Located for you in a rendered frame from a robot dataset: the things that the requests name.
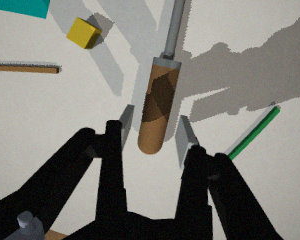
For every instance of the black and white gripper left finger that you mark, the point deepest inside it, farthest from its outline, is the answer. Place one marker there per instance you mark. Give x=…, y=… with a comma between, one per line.
x=28, y=213

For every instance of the brown wooden tool handle with grey metal rod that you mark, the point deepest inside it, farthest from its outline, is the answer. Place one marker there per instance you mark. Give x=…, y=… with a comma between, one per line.
x=161, y=89

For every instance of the teal square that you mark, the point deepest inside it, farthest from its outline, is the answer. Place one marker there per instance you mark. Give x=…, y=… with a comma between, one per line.
x=36, y=8

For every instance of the green rod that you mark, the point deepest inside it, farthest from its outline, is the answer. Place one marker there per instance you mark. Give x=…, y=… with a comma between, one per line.
x=266, y=120

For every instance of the yellow cube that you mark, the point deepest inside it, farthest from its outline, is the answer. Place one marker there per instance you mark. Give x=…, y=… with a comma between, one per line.
x=83, y=33

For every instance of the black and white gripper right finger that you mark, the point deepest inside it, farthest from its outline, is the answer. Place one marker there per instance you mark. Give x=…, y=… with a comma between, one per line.
x=240, y=214

